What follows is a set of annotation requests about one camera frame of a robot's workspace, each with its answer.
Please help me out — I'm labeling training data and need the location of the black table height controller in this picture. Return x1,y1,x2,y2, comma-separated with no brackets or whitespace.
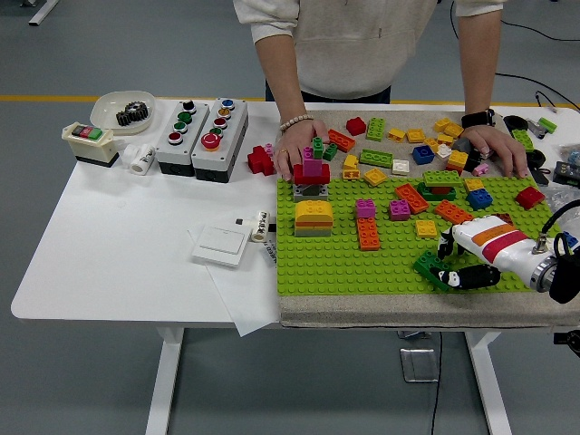
552,330,580,350

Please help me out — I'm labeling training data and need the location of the clear plastic bag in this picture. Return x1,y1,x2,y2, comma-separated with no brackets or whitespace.
541,185,580,223

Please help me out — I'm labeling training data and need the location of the thin black hanging cable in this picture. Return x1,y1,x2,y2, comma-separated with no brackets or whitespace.
429,331,444,435

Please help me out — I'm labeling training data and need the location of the white wall switch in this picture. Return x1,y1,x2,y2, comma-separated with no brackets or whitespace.
189,225,253,269

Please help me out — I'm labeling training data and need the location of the grey base brick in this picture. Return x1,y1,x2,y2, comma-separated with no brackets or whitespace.
293,182,331,204

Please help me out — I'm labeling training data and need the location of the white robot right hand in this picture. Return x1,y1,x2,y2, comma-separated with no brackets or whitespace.
428,215,553,292

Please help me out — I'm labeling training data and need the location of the yellow domed brick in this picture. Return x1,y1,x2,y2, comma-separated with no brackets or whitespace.
294,199,334,224

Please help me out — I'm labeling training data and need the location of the white plastic bowl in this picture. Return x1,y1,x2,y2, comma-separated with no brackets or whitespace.
89,90,158,136

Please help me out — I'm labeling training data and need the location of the dark green arch brick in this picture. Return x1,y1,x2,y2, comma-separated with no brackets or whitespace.
416,181,458,203

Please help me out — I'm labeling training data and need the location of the lime two-by-four brick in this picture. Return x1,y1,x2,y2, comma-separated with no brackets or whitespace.
421,169,463,188
365,116,387,141

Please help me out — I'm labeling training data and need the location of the small grey device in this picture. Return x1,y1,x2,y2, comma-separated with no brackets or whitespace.
525,117,552,140

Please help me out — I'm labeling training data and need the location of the person's left hand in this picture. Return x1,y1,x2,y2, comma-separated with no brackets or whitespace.
457,124,530,179

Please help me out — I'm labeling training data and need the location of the person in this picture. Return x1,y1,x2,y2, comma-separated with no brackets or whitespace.
233,0,507,104

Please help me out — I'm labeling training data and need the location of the lime two-by-four plate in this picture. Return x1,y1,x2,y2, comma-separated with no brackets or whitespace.
359,148,393,169

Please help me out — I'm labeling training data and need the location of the white paper sheet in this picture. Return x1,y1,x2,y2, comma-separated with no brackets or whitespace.
188,226,281,337

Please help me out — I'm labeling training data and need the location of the grey four-button control box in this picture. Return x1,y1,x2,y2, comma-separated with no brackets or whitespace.
155,99,212,177

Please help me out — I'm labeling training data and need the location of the black wrist watch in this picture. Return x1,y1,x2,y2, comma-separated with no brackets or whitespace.
460,108,497,131

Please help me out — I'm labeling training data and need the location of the black cable with connector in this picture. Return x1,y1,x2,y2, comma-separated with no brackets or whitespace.
534,90,559,113

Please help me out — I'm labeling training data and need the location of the black button device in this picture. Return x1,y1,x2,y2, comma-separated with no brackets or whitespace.
552,160,580,186

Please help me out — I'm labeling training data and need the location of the dark green two-by-four brick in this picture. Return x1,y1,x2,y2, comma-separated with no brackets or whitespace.
411,250,452,294

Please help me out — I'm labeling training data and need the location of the red arch brick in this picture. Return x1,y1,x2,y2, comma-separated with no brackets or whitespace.
293,162,332,186

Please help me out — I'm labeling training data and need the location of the magenta two-by-two brick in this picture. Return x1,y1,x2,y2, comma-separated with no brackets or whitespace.
388,198,411,222

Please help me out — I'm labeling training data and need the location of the green studded baseplate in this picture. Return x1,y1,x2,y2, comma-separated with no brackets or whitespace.
275,175,580,296

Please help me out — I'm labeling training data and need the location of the red sloped two-by-two brick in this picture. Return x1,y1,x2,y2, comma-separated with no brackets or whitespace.
515,185,547,210

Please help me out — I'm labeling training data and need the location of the person's right hand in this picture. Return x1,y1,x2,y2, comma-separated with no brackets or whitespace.
271,118,331,182

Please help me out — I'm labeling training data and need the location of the grey-brown cushion mat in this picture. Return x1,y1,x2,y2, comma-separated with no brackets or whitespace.
275,109,580,330

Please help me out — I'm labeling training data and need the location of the white background table foot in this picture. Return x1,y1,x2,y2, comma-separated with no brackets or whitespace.
27,0,60,26

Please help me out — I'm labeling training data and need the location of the white table leg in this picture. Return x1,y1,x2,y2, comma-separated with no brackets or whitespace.
144,326,186,435
464,331,516,435

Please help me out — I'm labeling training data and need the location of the grey-olive brick layer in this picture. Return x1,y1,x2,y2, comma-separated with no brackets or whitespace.
295,226,334,239

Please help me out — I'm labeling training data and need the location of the long black floor cable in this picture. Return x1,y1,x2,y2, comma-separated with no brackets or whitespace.
449,0,580,112

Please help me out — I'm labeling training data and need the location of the orange two-by-four brick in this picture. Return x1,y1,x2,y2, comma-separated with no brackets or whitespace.
355,217,382,252
326,129,357,153
433,198,476,227
393,183,430,215

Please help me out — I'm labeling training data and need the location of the beaded bracelet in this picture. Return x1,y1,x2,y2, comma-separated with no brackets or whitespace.
278,113,314,132

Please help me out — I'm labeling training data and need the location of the cream red-green switch box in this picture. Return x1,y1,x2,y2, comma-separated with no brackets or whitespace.
61,121,121,169

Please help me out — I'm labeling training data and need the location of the labelled white pipe fitting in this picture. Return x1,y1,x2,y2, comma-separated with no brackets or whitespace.
250,210,272,244

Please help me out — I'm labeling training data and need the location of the black metal gear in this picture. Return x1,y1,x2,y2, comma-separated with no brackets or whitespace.
115,101,151,127

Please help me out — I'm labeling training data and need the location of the grey emergency-stop control box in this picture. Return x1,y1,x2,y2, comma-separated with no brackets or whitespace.
190,97,249,182

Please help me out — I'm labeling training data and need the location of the metal floor socket box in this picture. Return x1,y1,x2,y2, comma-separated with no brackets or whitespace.
398,346,440,384

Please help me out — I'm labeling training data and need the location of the red cross-shaped brick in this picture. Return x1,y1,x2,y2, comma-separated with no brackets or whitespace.
246,144,276,177

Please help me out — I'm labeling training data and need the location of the blue two-by-two brick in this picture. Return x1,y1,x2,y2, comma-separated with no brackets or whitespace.
411,144,436,166
465,188,494,211

